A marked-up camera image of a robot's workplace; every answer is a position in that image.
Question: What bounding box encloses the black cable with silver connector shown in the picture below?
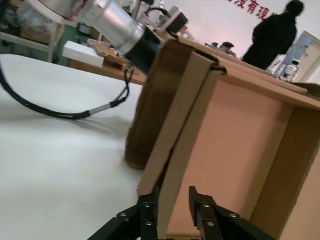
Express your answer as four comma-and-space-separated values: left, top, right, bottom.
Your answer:
0, 62, 132, 121

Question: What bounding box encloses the white flat box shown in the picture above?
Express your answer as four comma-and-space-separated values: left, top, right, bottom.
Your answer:
62, 41, 105, 68

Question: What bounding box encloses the person in black coat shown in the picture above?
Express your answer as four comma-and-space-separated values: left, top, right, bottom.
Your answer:
241, 0, 299, 71

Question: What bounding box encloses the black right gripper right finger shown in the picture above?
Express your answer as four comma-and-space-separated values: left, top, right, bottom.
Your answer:
188, 186, 272, 240

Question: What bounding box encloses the thin black cable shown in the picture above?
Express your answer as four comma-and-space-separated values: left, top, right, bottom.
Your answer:
0, 74, 91, 121

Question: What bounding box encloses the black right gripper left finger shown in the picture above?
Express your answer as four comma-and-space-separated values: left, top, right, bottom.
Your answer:
87, 186, 161, 240

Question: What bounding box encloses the grey metal frame table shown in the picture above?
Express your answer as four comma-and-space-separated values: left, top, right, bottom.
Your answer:
0, 23, 66, 63

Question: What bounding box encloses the dark boxy device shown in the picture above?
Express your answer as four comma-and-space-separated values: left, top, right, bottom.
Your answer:
166, 6, 190, 33

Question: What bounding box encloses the small white humanoid robot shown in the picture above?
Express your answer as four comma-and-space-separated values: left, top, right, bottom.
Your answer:
281, 58, 302, 81

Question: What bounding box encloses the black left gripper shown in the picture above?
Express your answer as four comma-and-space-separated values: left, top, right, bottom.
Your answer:
124, 24, 168, 76

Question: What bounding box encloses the wooden workbench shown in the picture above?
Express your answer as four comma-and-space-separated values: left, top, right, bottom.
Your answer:
69, 53, 149, 86

